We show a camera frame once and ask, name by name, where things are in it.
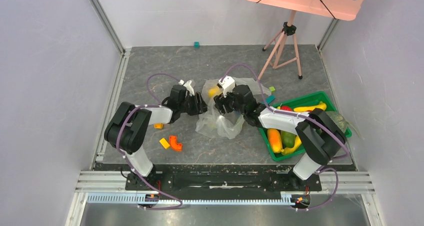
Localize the green plastic tray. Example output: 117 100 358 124
258 90 353 162

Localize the teal long toy block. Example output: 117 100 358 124
265 95 275 105

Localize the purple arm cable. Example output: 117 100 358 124
219 63 350 212
115 73 184 211

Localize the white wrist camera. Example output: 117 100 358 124
218 76 236 97
178 80 195 96

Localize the yellow square toy brick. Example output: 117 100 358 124
153 123 164 129

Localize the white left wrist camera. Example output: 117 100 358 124
178 80 195 96

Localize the green mango in tray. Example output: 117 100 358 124
280 131 296 149

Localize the orange curved toy piece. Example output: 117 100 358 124
169 135 183 152

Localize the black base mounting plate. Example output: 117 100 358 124
145 164 322 192

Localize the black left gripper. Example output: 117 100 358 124
178 91 212 116

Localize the yellow flat toy block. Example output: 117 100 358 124
159 138 171 149

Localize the netted green melon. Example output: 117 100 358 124
326 111 348 133

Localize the clear plastic bag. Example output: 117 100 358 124
194 77 266 140

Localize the orange fruit in bag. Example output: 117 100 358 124
207 87 221 98

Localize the orange yellow mango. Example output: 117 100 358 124
267 128 283 153

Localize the red strawberry fruit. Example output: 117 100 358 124
279 105 293 111

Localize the yellow banana bunch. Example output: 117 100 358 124
293 101 327 112

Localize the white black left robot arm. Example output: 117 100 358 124
103 85 208 190

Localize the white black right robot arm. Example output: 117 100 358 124
213 83 348 190

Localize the pink music stand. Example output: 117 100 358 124
247 0 364 79

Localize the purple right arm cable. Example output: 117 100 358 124
219 63 350 212

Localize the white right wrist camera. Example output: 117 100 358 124
218 76 236 97

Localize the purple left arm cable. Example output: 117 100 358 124
115 73 184 211

